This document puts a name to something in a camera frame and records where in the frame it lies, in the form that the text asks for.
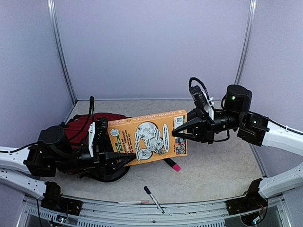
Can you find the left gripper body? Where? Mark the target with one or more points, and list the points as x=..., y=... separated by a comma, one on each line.
x=100, y=164

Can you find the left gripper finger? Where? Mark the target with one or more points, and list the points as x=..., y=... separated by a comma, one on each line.
x=120, y=158
x=118, y=167

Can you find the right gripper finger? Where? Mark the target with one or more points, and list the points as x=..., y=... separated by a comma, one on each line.
x=192, y=128
x=194, y=137

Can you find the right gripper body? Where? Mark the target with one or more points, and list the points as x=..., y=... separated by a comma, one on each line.
x=209, y=126

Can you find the orange comic book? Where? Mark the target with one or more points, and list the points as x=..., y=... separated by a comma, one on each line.
x=149, y=137

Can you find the red student backpack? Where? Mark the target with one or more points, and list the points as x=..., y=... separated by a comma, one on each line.
x=73, y=126

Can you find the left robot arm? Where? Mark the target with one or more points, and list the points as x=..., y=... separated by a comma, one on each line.
x=79, y=147

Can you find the blue capped marker pen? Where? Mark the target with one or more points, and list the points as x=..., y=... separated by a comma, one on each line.
x=154, y=199

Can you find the pink highlighter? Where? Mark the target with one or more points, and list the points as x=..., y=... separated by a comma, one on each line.
x=172, y=164

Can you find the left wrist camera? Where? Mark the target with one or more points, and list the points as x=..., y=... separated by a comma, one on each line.
x=97, y=137

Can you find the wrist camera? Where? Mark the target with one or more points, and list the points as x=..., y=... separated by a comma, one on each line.
x=97, y=137
x=201, y=97

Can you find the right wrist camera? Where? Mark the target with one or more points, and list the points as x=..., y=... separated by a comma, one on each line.
x=201, y=97

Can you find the white pen on rail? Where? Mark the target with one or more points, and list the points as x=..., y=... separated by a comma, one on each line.
x=134, y=202

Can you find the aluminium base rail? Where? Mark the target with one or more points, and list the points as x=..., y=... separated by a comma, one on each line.
x=215, y=213

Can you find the right frame post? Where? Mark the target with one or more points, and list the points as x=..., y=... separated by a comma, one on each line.
x=246, y=41

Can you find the frame post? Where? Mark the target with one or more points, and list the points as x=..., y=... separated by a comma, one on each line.
x=59, y=47
x=246, y=41

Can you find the left frame post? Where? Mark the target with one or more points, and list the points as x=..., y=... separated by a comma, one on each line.
x=59, y=47

